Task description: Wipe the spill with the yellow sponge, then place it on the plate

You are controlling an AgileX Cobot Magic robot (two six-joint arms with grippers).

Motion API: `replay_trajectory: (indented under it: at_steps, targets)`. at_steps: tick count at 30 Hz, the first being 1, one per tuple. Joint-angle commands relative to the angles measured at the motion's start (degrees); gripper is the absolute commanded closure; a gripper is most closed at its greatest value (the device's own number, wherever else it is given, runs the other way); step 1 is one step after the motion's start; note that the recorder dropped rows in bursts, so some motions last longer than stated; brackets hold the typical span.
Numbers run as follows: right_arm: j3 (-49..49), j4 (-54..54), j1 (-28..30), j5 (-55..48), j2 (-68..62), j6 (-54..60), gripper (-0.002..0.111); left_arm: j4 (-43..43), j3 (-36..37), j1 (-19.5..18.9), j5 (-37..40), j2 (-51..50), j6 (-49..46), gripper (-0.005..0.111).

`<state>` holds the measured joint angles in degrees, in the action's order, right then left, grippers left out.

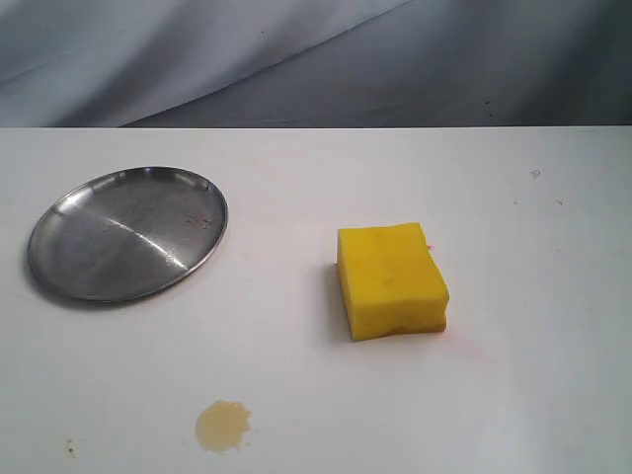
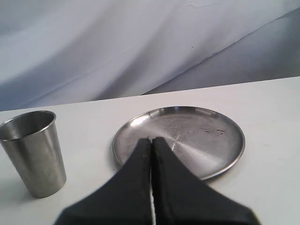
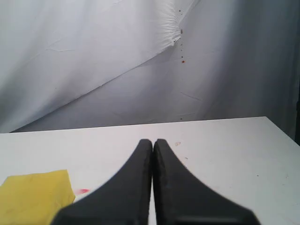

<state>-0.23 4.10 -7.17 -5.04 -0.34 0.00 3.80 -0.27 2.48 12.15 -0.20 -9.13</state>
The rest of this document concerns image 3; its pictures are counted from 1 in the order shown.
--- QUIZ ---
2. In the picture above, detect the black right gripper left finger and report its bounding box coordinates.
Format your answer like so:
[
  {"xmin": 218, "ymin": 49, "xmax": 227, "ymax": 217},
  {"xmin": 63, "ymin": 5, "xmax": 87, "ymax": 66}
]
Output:
[{"xmin": 52, "ymin": 139, "xmax": 152, "ymax": 225}]

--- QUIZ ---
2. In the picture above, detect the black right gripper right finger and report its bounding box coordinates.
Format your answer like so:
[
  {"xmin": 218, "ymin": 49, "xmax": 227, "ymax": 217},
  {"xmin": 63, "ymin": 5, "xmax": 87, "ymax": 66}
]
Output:
[{"xmin": 153, "ymin": 139, "xmax": 260, "ymax": 225}]

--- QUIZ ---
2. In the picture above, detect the white backdrop cloth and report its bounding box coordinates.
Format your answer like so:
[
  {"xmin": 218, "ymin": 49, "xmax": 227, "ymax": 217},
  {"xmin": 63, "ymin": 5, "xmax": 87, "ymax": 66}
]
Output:
[{"xmin": 0, "ymin": 0, "xmax": 300, "ymax": 134}]

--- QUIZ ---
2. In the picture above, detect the yellow sponge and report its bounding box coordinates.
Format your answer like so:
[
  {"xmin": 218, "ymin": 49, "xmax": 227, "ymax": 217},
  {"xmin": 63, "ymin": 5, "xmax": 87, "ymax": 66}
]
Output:
[{"xmin": 0, "ymin": 170, "xmax": 75, "ymax": 225}]

